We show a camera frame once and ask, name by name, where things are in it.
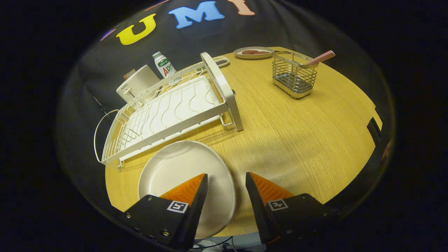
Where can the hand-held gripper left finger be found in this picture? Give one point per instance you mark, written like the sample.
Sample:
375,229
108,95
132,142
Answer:
196,210

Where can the black table edge bracket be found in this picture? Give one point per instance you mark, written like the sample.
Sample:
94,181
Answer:
373,128

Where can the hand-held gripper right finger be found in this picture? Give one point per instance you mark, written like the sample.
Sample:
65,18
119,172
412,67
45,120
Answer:
257,206

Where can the brown bread slice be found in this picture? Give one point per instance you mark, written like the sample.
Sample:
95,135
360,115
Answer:
128,74

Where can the white toaster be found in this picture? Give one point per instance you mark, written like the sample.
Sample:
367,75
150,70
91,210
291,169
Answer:
138,84

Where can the white green-label milk bottle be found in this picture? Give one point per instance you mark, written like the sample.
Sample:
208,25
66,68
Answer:
163,65

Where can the beige plate with meat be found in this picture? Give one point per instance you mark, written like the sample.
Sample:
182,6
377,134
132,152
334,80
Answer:
239,53

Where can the brown meat piece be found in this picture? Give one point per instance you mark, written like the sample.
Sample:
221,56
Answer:
248,52
262,52

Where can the white round plate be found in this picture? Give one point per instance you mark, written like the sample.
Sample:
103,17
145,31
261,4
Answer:
182,164

